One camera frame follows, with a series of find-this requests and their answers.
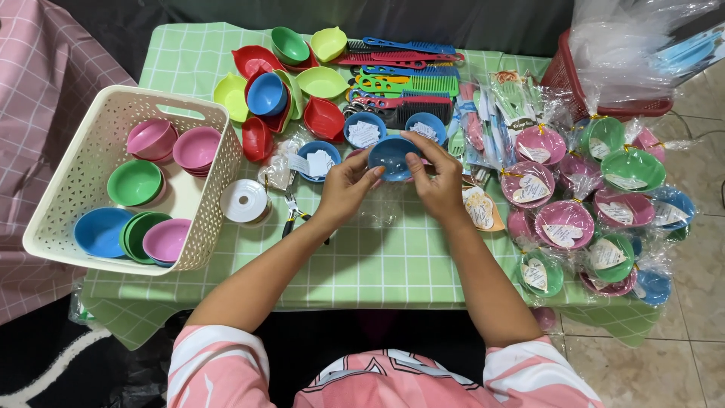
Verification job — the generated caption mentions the person's left hand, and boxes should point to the person's left hand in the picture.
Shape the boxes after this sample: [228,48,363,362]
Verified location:
[314,148,387,224]

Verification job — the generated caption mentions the person's right hand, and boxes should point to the person's right hand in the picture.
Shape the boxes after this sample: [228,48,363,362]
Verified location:
[400,131,467,222]

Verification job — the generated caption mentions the blue bowl with paper slips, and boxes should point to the blue bowl with paper slips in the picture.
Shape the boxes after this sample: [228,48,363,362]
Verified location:
[343,111,388,149]
[405,112,447,146]
[296,141,342,183]

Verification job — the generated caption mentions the clear plastic wrapper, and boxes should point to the clear plastic wrapper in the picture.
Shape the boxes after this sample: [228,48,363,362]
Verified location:
[356,181,410,229]

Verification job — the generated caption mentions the orange edged printed card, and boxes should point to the orange edged printed card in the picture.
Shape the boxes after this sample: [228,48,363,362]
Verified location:
[461,186,506,232]

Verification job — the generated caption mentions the clear bag of paper tags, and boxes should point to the clear bag of paper tags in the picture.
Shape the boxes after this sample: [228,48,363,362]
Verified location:
[258,139,308,191]

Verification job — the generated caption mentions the green checked tablecloth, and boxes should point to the green checked tablecloth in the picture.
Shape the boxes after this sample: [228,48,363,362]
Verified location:
[79,23,663,351]

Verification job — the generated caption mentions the pile of leaf-shaped dishes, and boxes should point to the pile of leaf-shaped dishes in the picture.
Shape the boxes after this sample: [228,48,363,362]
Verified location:
[213,26,350,164]

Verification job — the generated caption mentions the pile of wrapped cutlery packets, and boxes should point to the pile of wrapped cutlery packets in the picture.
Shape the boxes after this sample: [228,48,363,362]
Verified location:
[450,70,549,188]

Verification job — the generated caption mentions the white ribbon spool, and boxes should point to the white ribbon spool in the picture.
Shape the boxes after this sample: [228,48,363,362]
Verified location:
[220,179,273,225]

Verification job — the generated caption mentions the pile of coloured plastic combs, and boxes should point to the pile of coloured plastic combs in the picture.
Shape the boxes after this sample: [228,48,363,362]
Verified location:
[331,37,466,130]

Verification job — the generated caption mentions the blue bowl among dishes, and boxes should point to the blue bowl among dishes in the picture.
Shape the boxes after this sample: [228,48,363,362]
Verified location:
[246,72,288,117]

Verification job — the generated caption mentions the group of wrapped gift bowls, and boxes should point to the group of wrapped gift bowls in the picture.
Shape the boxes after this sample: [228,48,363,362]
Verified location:
[498,115,699,332]

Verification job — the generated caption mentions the stack of pink bowls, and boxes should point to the stack of pink bowls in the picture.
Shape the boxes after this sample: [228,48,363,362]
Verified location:
[126,118,179,163]
[172,126,223,178]

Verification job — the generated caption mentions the green round plastic bowl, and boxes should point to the green round plastic bowl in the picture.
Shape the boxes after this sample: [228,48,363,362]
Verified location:
[270,26,311,66]

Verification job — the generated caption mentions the red plastic basket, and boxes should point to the red plastic basket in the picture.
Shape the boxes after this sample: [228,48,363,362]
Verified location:
[541,28,675,122]

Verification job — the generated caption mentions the pink bowl over blue bowl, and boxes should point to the pink bowl over blue bowl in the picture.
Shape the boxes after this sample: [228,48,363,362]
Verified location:
[142,218,193,268]

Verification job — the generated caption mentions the person's pink white shirt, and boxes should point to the person's pink white shirt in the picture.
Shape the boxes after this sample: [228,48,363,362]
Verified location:
[167,325,605,408]

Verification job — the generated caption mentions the heap of clear plastic bags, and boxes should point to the heap of clear plastic bags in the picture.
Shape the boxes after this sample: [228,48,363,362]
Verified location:
[568,0,725,107]

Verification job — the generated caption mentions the large blue plastic bowl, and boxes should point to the large blue plastic bowl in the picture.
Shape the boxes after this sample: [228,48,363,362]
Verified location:
[74,207,136,259]

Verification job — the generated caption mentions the white perforated plastic basket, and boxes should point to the white perforated plastic basket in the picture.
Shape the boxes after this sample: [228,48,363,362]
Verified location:
[23,85,244,277]

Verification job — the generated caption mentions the pink checked cloth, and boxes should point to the pink checked cloth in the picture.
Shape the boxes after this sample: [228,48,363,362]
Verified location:
[0,0,138,326]

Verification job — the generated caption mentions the black white rug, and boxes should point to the black white rug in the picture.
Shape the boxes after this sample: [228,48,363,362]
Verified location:
[0,295,173,408]

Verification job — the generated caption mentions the black handled pliers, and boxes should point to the black handled pliers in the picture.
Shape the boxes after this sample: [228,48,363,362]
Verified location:
[281,193,331,246]

